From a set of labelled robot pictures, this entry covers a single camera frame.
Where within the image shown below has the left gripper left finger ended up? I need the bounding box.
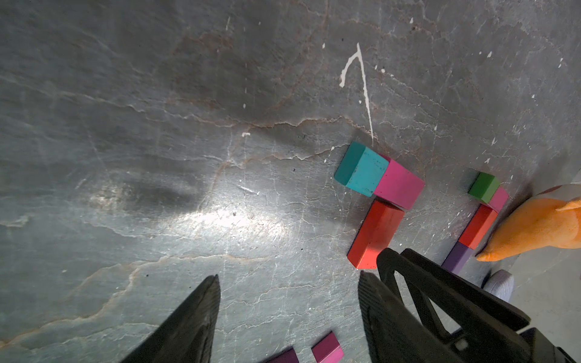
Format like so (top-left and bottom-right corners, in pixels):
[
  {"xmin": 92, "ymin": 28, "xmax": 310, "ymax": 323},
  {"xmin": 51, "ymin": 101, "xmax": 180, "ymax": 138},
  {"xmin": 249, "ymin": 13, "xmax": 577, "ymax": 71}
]
[{"xmin": 123, "ymin": 275, "xmax": 221, "ymax": 362}]

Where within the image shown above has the magenta rectangular block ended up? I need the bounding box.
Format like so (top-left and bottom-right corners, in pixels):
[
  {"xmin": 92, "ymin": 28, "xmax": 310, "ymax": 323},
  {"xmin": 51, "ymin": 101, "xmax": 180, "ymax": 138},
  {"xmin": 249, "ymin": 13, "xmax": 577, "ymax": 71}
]
[{"xmin": 487, "ymin": 186, "xmax": 510, "ymax": 213}]

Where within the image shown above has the purple rectangular block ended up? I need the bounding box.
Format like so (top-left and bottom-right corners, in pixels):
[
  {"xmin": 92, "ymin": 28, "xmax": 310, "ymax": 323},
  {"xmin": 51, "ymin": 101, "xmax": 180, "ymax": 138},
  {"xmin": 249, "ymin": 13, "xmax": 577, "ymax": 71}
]
[
  {"xmin": 441, "ymin": 242, "xmax": 474, "ymax": 275},
  {"xmin": 267, "ymin": 348, "xmax": 299, "ymax": 363}
]

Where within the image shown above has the red rectangular block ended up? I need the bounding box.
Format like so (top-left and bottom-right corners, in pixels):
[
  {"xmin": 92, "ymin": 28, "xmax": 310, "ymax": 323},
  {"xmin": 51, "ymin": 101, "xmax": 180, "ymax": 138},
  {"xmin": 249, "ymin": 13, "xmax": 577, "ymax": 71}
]
[
  {"xmin": 346, "ymin": 200, "xmax": 405, "ymax": 269},
  {"xmin": 458, "ymin": 205, "xmax": 499, "ymax": 250}
]

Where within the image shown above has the green cube block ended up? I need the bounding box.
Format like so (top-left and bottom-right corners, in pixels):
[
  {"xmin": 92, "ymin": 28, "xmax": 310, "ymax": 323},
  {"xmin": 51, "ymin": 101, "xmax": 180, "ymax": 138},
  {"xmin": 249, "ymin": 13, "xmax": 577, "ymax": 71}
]
[{"xmin": 468, "ymin": 172, "xmax": 501, "ymax": 204}]

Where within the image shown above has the pink cube block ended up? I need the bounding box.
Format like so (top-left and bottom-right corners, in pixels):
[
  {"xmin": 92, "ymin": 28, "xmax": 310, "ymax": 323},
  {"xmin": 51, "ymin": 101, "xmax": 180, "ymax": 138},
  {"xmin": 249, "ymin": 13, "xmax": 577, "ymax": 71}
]
[{"xmin": 312, "ymin": 331, "xmax": 344, "ymax": 363}]

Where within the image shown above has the teal cube block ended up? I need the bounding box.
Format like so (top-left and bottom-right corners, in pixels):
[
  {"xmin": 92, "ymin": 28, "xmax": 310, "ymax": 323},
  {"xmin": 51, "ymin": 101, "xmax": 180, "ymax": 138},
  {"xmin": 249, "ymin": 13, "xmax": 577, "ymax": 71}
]
[{"xmin": 334, "ymin": 142, "xmax": 389, "ymax": 197}]

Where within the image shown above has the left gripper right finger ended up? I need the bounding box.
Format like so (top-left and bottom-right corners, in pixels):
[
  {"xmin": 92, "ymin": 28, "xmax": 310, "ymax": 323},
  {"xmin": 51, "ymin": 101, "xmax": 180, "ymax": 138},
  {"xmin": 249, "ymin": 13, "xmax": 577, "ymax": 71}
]
[{"xmin": 358, "ymin": 272, "xmax": 461, "ymax": 362}]

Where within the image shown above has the pink rectangular block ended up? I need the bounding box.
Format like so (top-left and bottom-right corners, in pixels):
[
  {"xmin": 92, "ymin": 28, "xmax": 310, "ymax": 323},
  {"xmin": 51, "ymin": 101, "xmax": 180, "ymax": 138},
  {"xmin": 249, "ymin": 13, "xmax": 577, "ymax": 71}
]
[{"xmin": 374, "ymin": 155, "xmax": 425, "ymax": 210}]

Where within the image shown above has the orange plush toy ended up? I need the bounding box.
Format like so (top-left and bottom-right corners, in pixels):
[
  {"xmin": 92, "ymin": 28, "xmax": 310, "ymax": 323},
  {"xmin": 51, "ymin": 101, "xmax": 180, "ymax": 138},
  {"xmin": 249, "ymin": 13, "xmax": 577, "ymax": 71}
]
[{"xmin": 476, "ymin": 184, "xmax": 580, "ymax": 262}]

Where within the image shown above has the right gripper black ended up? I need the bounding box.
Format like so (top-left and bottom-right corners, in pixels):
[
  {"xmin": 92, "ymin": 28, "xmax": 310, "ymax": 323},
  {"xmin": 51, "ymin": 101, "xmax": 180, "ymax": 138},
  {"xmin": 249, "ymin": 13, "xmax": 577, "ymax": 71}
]
[{"xmin": 377, "ymin": 248, "xmax": 576, "ymax": 363}]

